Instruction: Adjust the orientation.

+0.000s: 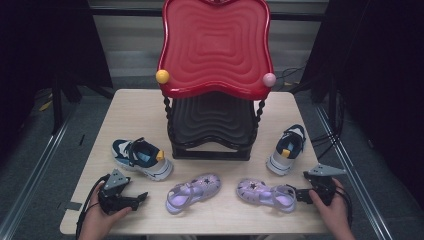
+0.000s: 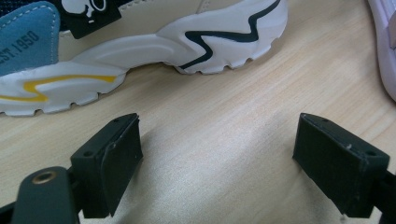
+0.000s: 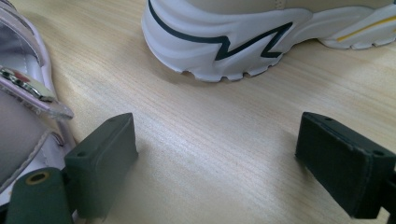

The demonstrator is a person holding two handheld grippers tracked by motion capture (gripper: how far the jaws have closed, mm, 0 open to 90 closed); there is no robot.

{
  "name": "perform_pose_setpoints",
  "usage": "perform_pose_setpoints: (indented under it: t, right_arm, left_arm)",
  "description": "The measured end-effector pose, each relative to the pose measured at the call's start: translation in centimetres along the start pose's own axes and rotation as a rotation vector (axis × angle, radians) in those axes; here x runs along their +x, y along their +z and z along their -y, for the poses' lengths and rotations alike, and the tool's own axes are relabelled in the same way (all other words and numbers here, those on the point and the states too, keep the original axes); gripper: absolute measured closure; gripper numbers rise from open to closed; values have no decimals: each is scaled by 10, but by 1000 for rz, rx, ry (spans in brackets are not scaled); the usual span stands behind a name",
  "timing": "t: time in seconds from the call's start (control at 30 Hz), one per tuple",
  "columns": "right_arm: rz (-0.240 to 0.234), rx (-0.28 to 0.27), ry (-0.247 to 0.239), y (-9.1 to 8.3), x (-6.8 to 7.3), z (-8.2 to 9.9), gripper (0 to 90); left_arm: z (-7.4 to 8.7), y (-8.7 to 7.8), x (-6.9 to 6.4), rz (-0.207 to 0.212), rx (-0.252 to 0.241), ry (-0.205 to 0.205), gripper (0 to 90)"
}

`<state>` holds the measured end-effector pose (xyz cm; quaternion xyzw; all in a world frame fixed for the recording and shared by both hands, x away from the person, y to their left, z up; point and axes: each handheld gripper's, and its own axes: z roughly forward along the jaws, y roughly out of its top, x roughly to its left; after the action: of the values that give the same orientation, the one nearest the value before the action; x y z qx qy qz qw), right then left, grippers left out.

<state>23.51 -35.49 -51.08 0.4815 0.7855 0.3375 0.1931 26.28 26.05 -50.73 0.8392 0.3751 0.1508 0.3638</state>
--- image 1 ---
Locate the person's left hand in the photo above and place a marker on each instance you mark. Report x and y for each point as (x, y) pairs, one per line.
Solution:
(96, 223)

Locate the metal floor rail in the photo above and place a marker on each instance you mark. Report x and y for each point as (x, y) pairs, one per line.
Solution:
(353, 176)
(36, 173)

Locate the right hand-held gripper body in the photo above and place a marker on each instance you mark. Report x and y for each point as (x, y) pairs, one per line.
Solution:
(323, 190)

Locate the black metal stand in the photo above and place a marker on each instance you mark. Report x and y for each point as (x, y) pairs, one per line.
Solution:
(57, 106)

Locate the purple star sandal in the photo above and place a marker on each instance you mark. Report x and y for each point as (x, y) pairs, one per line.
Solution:
(263, 195)
(193, 193)

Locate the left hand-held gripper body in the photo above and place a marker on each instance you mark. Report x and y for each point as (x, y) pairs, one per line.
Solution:
(111, 200)

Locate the black horizontal bar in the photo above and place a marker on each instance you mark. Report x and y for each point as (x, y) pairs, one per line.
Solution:
(126, 12)

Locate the yellow tape strip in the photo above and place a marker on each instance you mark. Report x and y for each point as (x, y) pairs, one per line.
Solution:
(45, 105)

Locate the red and black shoe rack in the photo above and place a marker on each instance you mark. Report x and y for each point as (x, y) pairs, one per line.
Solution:
(215, 50)

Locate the grey tape piece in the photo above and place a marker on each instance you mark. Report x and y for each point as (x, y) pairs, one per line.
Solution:
(73, 206)

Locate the person's right hand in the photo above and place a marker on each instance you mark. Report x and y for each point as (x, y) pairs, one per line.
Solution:
(335, 220)

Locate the navy and white sneaker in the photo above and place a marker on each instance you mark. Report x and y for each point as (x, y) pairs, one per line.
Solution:
(288, 150)
(143, 158)

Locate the black curtain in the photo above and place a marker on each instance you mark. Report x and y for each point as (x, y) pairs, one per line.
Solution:
(380, 83)
(40, 50)

